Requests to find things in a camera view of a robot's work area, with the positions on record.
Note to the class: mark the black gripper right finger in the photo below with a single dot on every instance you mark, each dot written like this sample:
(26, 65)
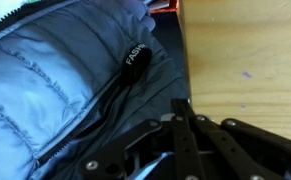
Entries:
(231, 146)

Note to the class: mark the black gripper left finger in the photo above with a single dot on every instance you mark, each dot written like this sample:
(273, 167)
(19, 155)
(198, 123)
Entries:
(181, 140)

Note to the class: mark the black zipper pull tab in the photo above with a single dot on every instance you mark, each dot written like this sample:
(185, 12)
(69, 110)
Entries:
(135, 65)

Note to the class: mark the purple gloved hand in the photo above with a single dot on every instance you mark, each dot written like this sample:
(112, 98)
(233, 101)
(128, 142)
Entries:
(141, 13)

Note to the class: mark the blue quilted puffer jacket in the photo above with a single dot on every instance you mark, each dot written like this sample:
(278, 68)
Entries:
(51, 86)

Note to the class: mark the white shirt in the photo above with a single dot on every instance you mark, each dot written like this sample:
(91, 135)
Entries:
(1, 8)

